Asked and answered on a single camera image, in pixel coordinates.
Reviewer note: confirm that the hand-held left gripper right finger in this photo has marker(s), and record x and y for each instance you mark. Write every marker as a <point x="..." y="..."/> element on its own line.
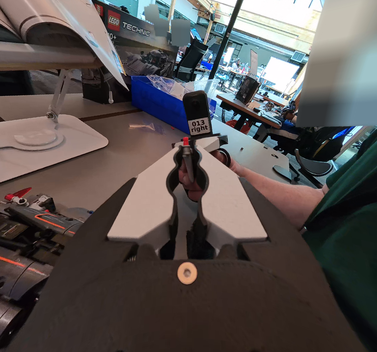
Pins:
<point x="232" y="207"/>

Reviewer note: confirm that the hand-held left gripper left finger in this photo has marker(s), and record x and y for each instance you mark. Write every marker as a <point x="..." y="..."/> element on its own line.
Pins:
<point x="141" y="207"/>

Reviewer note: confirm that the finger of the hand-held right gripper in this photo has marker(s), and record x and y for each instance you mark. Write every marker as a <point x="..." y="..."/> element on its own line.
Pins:
<point x="176" y="145"/>
<point x="210" y="144"/>

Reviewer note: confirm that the lego car model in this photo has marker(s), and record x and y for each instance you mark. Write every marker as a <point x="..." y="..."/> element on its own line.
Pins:
<point x="35" y="240"/>

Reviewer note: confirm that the person's right forearm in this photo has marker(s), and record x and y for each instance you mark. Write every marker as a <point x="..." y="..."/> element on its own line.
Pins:
<point x="279" y="195"/>

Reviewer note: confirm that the black lego set box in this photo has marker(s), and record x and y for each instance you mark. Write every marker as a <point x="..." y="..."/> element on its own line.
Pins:
<point x="138" y="60"/>

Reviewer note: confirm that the lego instruction booklet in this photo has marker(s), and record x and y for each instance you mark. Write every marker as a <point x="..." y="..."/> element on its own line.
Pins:
<point x="53" y="4"/>

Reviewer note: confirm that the person's right hand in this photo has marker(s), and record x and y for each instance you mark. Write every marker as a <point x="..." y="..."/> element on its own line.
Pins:
<point x="193" y="191"/>

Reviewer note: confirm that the red bucket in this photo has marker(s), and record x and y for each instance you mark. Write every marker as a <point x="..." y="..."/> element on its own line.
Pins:
<point x="238" y="125"/>

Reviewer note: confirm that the flat clear plastic bag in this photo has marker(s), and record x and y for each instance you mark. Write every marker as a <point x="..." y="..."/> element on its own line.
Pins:
<point x="147" y="126"/>

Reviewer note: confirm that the wooden desk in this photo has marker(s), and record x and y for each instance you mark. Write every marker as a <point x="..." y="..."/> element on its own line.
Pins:
<point x="235" y="101"/>

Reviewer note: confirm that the crumpled clear plastic bags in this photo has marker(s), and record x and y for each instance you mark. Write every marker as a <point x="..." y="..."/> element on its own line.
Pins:
<point x="165" y="83"/>

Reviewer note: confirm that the blue plastic bin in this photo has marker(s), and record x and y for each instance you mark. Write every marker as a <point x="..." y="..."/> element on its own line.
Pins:
<point x="153" y="98"/>

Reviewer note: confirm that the black office chair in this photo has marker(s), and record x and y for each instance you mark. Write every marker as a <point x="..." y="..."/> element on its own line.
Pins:
<point x="191" y="60"/>

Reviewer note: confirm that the small black box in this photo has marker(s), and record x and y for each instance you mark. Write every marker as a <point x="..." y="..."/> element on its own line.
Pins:
<point x="247" y="89"/>

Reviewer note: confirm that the black chair armrest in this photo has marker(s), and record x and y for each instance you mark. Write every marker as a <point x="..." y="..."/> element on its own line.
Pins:
<point x="315" y="166"/>
<point x="281" y="172"/>

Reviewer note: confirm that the brown cardboard sheet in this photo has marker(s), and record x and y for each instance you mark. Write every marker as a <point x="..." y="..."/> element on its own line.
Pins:
<point x="254" y="63"/>

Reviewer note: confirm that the black pole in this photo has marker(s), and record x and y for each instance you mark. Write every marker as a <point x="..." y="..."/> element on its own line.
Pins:
<point x="232" y="24"/>

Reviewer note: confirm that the white projection screen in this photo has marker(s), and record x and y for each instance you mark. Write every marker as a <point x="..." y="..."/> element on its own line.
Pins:
<point x="282" y="75"/>

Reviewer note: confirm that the white book stand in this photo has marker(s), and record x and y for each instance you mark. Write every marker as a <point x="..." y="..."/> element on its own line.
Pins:
<point x="73" y="139"/>

